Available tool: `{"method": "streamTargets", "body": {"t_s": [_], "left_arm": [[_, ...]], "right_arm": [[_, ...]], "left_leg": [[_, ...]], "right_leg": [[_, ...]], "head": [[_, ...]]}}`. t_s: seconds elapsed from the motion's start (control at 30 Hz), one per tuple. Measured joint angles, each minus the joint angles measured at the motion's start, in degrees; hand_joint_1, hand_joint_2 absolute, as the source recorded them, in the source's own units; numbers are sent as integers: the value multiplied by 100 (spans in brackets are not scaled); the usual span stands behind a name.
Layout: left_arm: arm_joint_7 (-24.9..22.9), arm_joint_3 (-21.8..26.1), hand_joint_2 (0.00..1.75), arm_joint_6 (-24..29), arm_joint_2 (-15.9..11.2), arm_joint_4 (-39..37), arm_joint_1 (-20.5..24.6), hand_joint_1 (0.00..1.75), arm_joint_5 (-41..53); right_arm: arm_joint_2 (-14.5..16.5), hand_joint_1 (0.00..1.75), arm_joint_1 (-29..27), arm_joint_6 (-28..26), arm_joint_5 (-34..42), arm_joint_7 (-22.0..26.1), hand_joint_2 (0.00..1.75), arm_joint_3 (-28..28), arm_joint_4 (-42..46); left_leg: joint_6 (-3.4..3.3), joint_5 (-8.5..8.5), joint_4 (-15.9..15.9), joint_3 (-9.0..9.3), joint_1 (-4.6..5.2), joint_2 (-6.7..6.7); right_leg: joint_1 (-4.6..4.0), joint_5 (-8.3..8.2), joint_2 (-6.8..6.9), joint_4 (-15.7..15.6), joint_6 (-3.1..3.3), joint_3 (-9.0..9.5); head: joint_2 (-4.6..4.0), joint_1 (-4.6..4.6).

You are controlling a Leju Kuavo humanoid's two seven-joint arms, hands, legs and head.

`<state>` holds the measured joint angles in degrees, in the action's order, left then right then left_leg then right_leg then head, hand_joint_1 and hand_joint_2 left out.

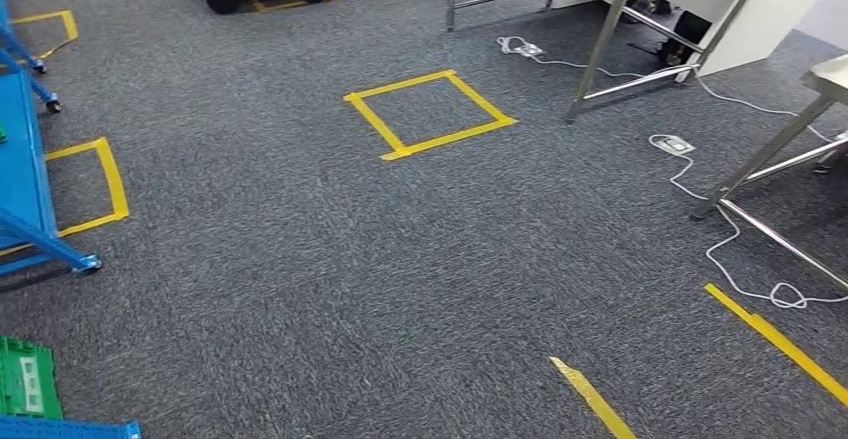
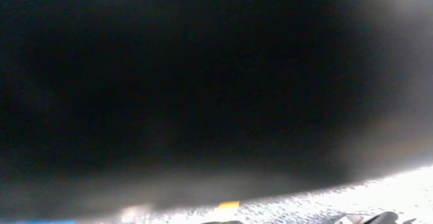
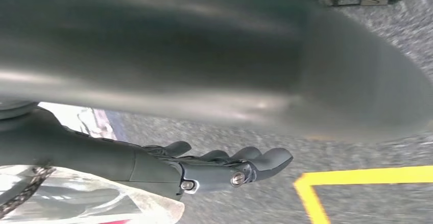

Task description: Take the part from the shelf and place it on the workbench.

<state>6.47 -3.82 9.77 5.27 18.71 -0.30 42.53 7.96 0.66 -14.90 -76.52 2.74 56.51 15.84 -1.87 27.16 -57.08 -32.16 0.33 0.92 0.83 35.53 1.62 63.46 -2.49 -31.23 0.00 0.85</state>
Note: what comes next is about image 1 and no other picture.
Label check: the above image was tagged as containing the stainless steel workbench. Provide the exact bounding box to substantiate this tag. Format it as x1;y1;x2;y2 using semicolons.
688;53;848;292

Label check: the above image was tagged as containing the yellow floor tape square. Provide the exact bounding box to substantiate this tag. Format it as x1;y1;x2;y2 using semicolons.
343;68;519;163

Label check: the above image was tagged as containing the white floor socket box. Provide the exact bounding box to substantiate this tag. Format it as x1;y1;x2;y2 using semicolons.
651;133;697;158

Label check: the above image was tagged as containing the yellow floor tape outline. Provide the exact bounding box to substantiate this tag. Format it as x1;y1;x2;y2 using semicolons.
548;282;848;439

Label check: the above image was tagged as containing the green plastic crate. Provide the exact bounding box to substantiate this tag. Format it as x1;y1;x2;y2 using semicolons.
0;335;65;422

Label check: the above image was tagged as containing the white looped floor cable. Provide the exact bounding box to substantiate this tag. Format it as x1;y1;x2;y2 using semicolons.
647;133;848;311

